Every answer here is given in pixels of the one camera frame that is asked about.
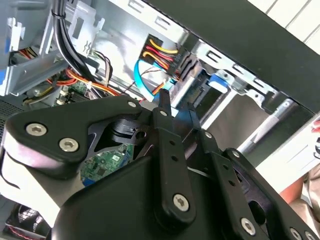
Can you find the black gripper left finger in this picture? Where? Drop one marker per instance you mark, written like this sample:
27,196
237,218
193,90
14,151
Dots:
50,120

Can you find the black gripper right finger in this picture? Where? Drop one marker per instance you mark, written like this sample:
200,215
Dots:
220,170

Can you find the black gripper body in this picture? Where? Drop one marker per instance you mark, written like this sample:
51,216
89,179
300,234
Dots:
112,205

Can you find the hard disk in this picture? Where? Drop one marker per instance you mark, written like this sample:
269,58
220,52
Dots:
217,82

